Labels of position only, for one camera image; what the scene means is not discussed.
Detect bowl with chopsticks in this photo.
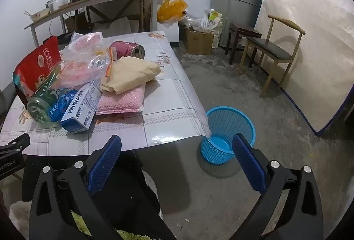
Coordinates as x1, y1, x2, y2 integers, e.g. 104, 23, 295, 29
24, 9, 50, 22

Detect yellow box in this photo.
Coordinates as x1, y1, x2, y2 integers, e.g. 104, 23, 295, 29
68, 32, 111, 69

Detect blue plastic trash basket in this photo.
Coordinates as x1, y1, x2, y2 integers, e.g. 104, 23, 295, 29
200, 106, 255, 165

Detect blue and white carton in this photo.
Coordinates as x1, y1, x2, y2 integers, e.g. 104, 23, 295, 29
61, 78, 101, 134

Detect floral plastic tablecloth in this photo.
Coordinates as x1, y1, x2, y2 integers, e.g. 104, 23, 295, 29
0, 31, 212, 156

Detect clear plastic bag pink contents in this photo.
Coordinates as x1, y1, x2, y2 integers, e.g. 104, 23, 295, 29
57, 59, 97, 89

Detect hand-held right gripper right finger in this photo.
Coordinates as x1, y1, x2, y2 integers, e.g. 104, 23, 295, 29
232, 133, 323, 240

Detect white cabinet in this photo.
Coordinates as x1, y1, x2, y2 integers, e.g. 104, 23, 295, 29
156, 20, 180, 44

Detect red drink can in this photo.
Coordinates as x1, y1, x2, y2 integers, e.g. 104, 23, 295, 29
110, 41, 146, 59

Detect cardboard box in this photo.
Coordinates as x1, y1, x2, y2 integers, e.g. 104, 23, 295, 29
185, 27, 215, 55

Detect white sack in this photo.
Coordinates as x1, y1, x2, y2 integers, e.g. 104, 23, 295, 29
94, 17, 139, 36

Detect yellow plastic bag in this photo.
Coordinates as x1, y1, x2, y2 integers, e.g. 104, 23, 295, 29
157, 0, 189, 23

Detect wooden chair dark seat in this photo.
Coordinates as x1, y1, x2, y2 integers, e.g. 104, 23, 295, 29
239, 14, 306, 98

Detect white green packets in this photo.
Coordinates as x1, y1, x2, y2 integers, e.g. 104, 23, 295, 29
203, 8, 223, 31

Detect clear plastic container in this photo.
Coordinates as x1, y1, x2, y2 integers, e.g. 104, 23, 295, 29
46, 0, 71, 11

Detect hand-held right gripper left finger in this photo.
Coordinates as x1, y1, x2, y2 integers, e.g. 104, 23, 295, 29
29, 134, 122, 240

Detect beige mattress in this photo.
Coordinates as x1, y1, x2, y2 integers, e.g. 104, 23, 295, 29
254, 0, 354, 137

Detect blue plastic packet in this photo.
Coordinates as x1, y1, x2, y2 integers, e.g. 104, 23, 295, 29
51, 88, 79, 122

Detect beige crumpled paper bag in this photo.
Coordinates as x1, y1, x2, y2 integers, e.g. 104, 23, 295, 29
100, 56, 161, 95

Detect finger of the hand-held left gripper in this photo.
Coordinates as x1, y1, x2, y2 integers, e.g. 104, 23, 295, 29
0, 133, 30, 157

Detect dark wooden stool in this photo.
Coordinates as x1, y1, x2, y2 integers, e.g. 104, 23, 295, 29
225, 22, 262, 65

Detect crumpled clear plastic bags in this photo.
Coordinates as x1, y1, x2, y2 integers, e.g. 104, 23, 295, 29
183, 14, 208, 33

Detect green fuzzy robe trim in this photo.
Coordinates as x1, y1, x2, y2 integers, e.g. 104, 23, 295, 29
70, 209, 146, 240

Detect green label plastic bottle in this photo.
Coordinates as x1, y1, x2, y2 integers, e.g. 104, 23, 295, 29
27, 63, 67, 127

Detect pink dishcloth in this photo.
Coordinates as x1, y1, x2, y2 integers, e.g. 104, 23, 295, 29
95, 81, 146, 116

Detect red snack bag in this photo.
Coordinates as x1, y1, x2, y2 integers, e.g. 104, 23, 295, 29
13, 36, 63, 103

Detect person's legs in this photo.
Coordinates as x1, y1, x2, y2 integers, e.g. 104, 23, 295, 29
22, 143, 162, 240

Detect black clothing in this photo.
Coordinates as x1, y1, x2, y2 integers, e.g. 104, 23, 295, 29
41, 32, 76, 51

